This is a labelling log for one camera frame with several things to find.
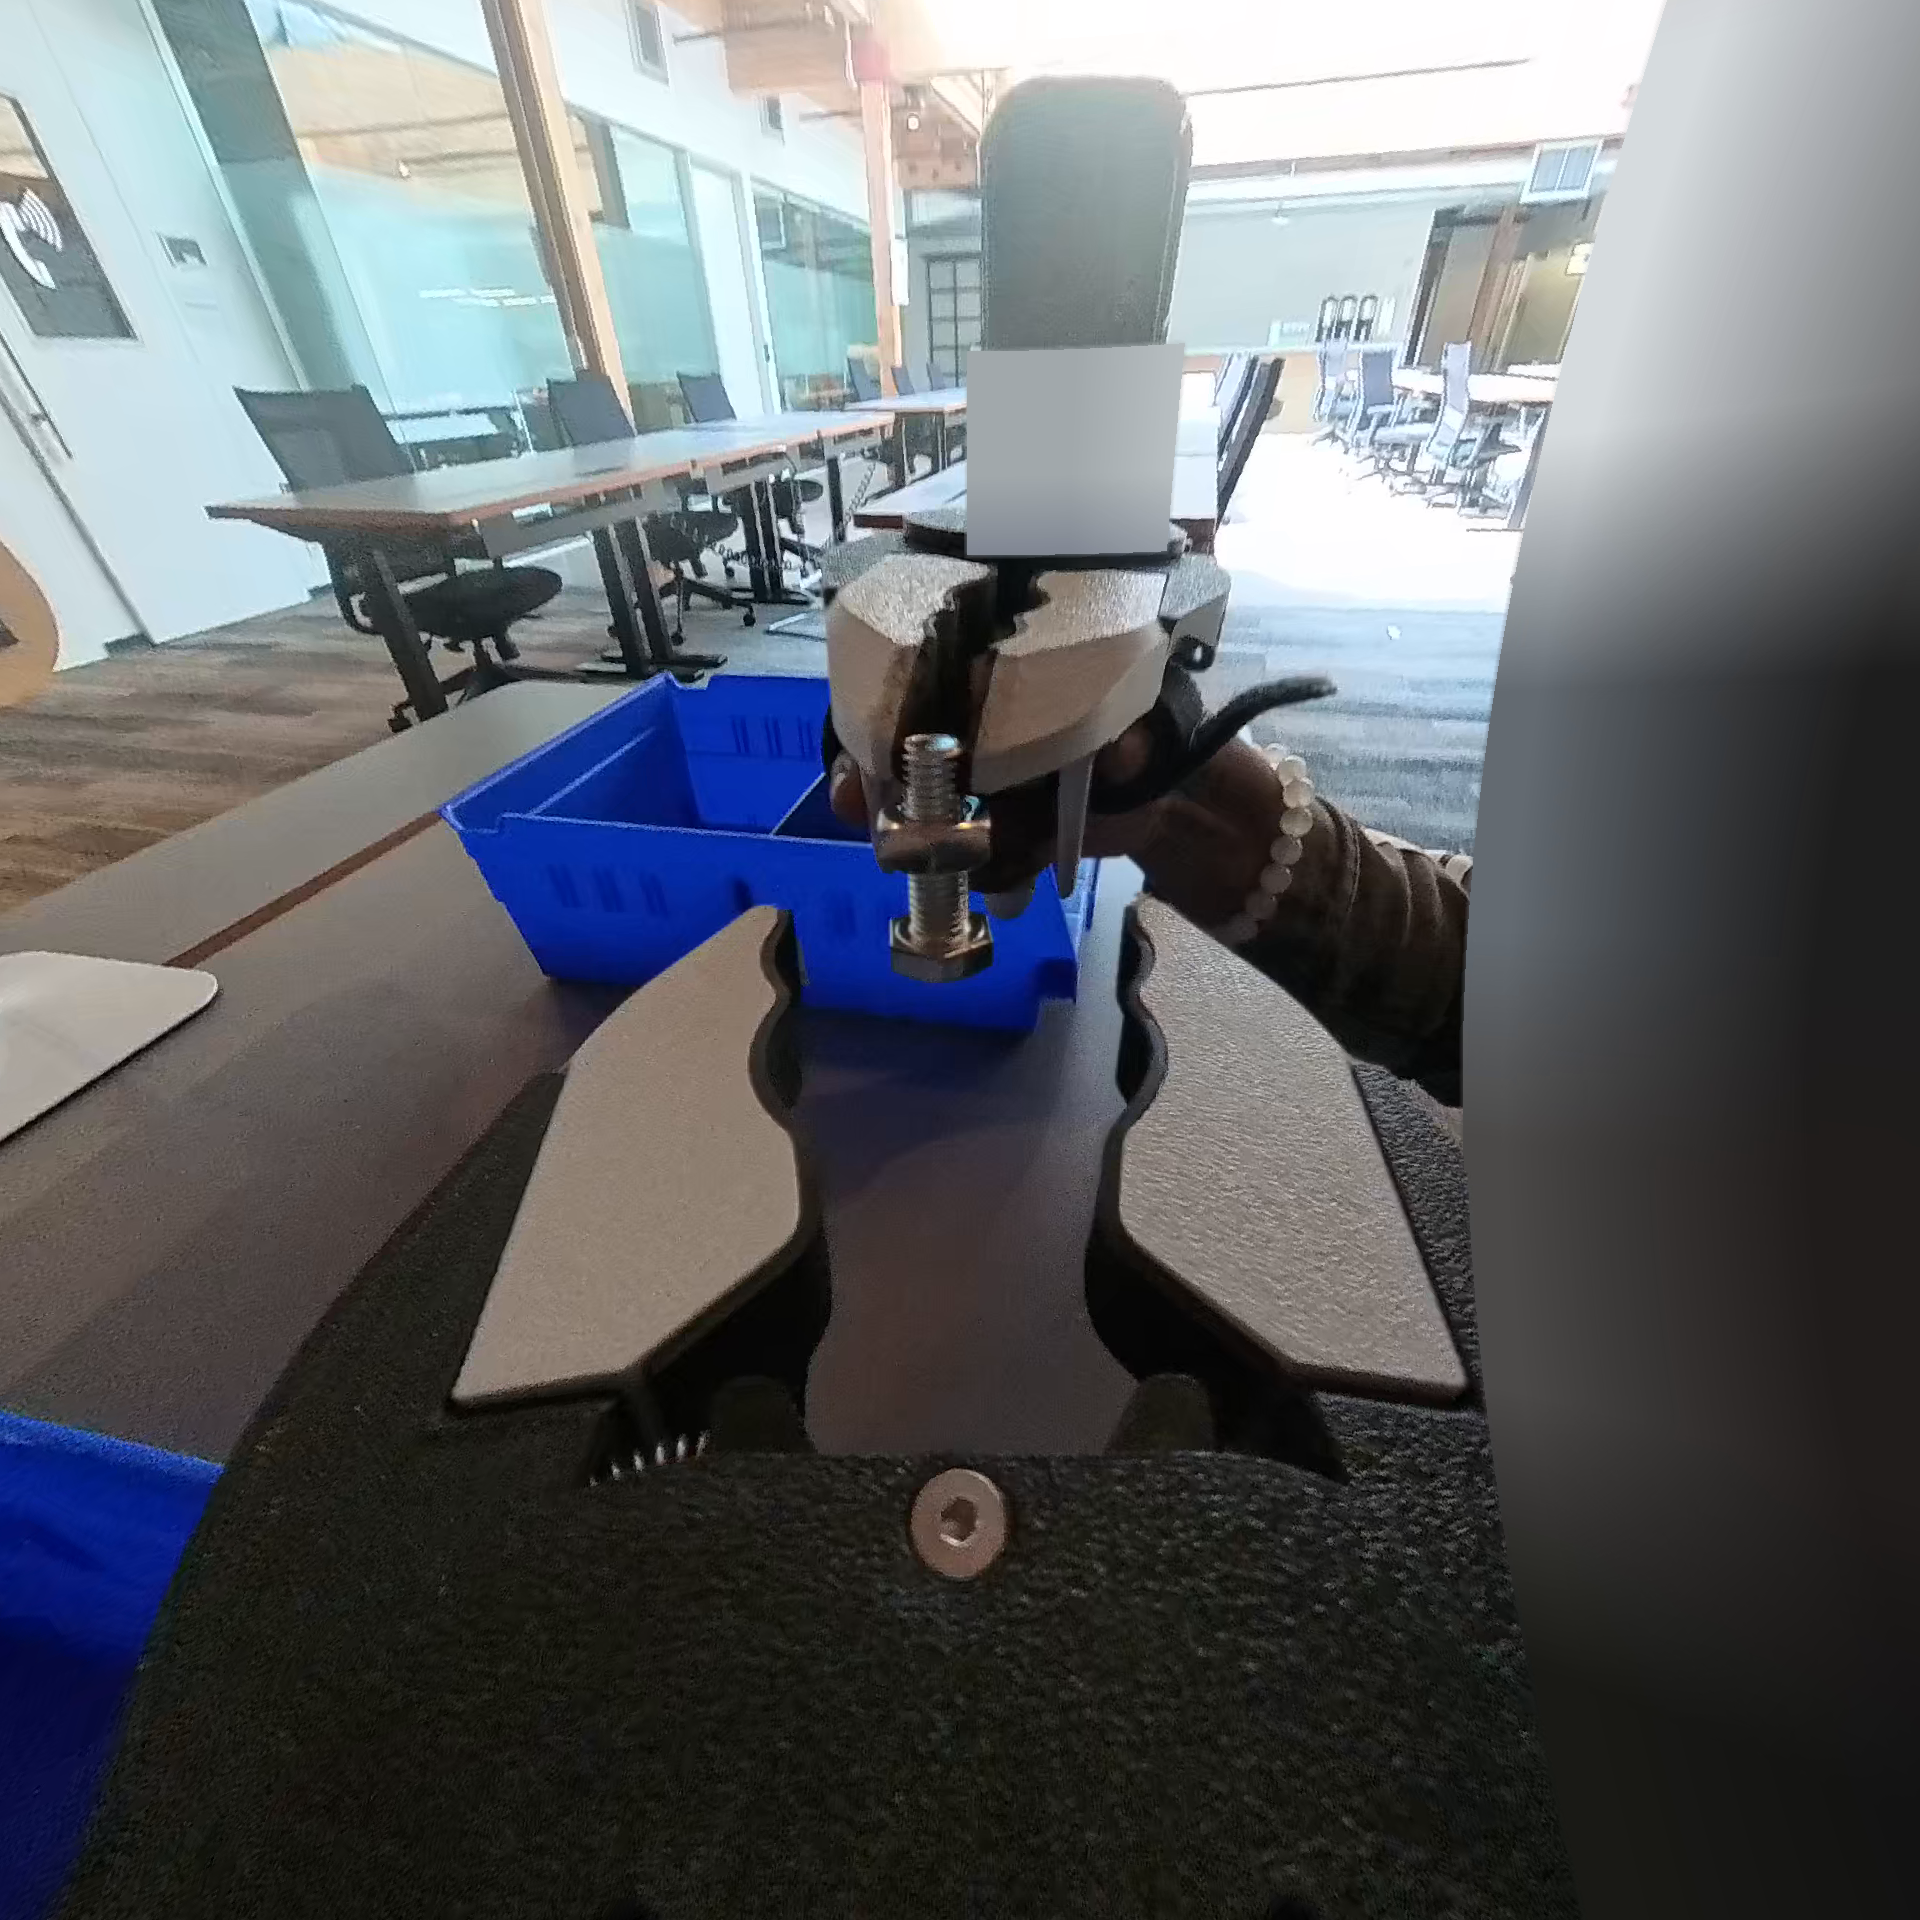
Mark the steel hex bolt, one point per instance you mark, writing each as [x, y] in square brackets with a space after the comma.
[929, 900]

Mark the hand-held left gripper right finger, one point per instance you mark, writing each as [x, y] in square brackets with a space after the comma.
[1274, 1198]

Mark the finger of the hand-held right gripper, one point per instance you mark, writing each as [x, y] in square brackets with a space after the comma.
[881, 661]
[1081, 661]

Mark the person's right hand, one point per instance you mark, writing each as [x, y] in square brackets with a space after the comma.
[1184, 853]

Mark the wooden desk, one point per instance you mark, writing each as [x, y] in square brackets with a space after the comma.
[929, 494]
[450, 491]

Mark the blue divided parts bin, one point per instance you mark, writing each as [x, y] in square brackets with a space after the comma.
[677, 931]

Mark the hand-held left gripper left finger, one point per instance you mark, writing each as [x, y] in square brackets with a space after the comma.
[645, 1198]

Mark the steel hex nut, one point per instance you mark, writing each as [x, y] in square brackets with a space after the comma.
[922, 844]

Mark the blue plastic bin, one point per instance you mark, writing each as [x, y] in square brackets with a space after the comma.
[74, 1618]

